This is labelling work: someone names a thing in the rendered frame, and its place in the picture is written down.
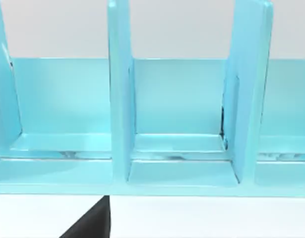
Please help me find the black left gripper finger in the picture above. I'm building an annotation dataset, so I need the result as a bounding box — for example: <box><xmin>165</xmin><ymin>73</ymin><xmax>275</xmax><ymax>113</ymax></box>
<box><xmin>59</xmin><ymin>195</ymin><xmax>111</xmax><ymax>238</ymax></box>

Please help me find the light blue rack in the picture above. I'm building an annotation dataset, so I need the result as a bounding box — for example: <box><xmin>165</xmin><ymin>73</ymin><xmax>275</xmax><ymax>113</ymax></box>
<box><xmin>0</xmin><ymin>0</ymin><xmax>305</xmax><ymax>197</ymax></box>

